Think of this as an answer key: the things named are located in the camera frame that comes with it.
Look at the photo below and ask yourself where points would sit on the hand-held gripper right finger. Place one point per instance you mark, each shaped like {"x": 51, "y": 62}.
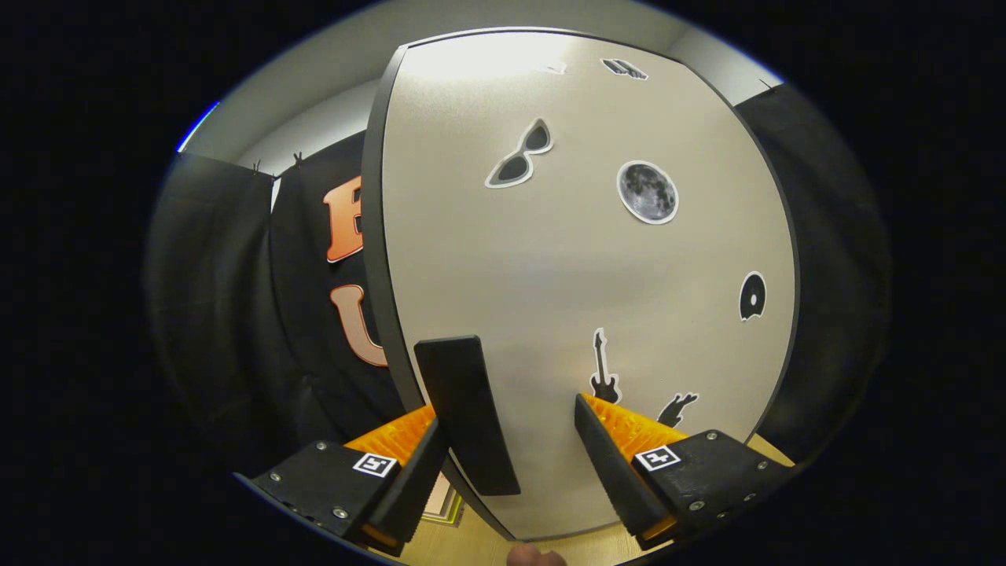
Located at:
{"x": 613, "y": 472}

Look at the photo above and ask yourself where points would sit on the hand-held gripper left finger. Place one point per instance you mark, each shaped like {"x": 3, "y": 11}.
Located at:
{"x": 330, "y": 479}

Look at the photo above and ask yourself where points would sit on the beige shoe cabinet door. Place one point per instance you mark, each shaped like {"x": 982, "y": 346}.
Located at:
{"x": 566, "y": 275}

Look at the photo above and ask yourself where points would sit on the dark grey shoe cabinet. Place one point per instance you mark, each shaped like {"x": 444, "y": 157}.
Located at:
{"x": 371, "y": 236}

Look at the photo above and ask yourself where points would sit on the black backdrop cloth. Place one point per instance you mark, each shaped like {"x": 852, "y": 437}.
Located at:
{"x": 220, "y": 330}

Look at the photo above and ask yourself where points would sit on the narrow ceiling light strip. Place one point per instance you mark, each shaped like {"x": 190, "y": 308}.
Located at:
{"x": 196, "y": 127}

